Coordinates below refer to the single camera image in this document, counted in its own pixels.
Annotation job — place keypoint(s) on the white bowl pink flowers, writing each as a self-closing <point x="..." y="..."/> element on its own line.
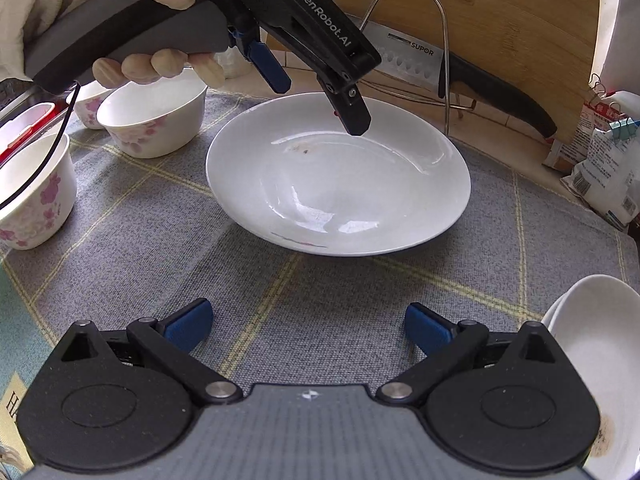
<point x="150" y="130"/>
<point x="92" y="110"/>
<point x="40" y="200"/>

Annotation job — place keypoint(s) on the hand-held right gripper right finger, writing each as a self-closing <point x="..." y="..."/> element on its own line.
<point x="427" y="328"/>

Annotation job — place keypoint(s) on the white pink print bag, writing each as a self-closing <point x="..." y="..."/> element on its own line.
<point x="580" y="135"/>

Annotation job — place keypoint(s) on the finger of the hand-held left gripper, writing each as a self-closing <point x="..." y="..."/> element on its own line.
<point x="270" y="67"/>
<point x="352" y="112"/>

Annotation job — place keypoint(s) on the white blue print bag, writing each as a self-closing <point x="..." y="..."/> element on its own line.
<point x="605" y="175"/>

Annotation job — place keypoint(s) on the bamboo cutting board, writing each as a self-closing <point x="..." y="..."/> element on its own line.
<point x="500" y="20"/>

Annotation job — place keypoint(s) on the black binder clip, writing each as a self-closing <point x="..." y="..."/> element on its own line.
<point x="600" y="89"/>

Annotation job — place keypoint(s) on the checked grey blue towel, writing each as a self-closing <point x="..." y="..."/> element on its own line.
<point x="150" y="260"/>

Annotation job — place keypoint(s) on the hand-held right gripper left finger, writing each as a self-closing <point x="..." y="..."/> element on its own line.
<point x="187" y="321"/>

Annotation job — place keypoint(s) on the blue binder clip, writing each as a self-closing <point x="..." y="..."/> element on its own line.
<point x="622" y="128"/>

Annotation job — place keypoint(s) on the red wash basin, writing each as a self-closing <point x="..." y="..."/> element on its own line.
<point x="25" y="120"/>

